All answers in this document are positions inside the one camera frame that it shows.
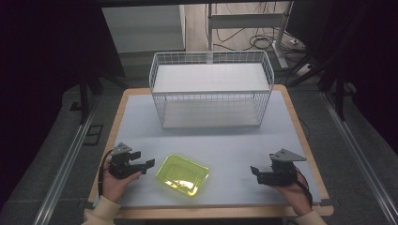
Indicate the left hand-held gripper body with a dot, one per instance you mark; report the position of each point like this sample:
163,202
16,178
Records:
120,165

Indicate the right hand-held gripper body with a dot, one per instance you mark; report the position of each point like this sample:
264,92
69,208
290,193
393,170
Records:
281,172

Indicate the yellow-green plastic tray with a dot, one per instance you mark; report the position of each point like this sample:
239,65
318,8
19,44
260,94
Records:
182,175

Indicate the person's left hand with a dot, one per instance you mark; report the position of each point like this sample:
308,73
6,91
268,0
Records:
114,186

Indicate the person's right hand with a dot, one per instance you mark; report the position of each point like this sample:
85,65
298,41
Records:
292,195

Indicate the light blue table mat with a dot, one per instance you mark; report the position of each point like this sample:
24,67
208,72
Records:
225,146

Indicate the black floor plate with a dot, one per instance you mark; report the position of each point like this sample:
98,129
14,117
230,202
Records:
94,134

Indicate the black metal stand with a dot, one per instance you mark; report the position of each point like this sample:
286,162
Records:
340,93
84,100

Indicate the white power strip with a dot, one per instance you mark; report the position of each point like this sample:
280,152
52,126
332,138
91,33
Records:
304,70

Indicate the dark curtain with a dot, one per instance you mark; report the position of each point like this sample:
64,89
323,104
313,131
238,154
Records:
369,62
37,62

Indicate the metal floor rail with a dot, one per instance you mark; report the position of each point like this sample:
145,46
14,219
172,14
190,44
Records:
62,168
359,156

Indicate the white metal desk frame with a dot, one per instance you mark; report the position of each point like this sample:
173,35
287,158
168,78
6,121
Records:
247,21

